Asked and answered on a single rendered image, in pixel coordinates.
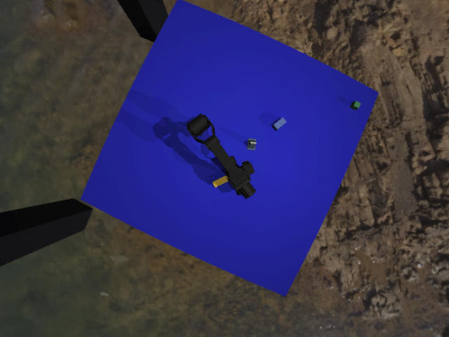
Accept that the yellow bar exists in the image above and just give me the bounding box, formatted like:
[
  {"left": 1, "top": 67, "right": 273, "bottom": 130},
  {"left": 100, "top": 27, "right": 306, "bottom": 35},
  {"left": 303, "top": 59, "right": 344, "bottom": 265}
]
[{"left": 213, "top": 176, "right": 229, "bottom": 187}]

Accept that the small green block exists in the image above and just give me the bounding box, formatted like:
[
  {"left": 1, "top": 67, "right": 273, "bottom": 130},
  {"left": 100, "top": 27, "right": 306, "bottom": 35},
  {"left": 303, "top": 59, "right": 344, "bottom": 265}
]
[{"left": 350, "top": 101, "right": 361, "bottom": 110}]

